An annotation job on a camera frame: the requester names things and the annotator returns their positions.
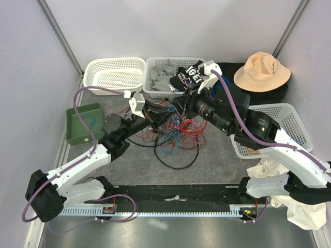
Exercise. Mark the green plastic tray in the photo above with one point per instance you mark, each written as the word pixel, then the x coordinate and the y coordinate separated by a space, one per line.
pixel 93 117

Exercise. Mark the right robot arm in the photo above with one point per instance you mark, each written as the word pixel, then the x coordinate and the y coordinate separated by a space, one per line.
pixel 307 179

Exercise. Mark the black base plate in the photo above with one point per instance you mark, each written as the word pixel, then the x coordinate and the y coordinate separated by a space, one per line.
pixel 199 197

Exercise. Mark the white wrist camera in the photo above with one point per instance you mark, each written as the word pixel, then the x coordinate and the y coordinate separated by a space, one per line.
pixel 210 78
pixel 136 102

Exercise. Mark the slotted cable duct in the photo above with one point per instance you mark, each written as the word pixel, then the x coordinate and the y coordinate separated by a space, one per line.
pixel 98 210

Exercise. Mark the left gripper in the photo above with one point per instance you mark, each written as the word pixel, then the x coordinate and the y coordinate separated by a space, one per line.
pixel 155 114

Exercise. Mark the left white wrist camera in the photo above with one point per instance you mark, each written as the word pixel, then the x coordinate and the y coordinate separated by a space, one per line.
pixel 136 102

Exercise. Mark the blue black garment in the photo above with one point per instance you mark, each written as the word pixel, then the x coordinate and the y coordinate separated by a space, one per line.
pixel 228 72

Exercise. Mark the left white empty basket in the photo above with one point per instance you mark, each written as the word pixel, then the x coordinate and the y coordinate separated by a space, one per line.
pixel 116 74

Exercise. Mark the white cloth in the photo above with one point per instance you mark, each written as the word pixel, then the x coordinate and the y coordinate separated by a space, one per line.
pixel 307 217

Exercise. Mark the white tape scrap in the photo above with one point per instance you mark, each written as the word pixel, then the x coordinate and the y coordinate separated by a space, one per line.
pixel 175 198

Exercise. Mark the right white large basket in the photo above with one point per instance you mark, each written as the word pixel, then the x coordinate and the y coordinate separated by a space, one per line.
pixel 288 118

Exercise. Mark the middle white clothes basket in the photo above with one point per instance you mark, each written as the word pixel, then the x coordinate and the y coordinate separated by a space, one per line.
pixel 159 63

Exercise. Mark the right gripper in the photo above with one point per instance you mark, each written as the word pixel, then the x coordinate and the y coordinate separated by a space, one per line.
pixel 186 102

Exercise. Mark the grey cloth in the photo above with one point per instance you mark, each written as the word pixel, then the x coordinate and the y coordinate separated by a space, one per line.
pixel 160 77

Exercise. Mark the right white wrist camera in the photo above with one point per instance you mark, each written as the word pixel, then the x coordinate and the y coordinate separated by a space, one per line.
pixel 210 78

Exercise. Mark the black printed t-shirt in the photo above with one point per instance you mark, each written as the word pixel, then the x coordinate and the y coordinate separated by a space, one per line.
pixel 186 76

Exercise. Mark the black garment under hat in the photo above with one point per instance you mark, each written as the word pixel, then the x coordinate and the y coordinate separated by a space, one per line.
pixel 268 97

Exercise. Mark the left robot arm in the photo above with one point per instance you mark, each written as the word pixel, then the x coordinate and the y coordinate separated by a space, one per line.
pixel 49 193

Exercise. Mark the peach bucket hat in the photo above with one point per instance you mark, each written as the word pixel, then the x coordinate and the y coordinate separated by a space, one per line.
pixel 261 73

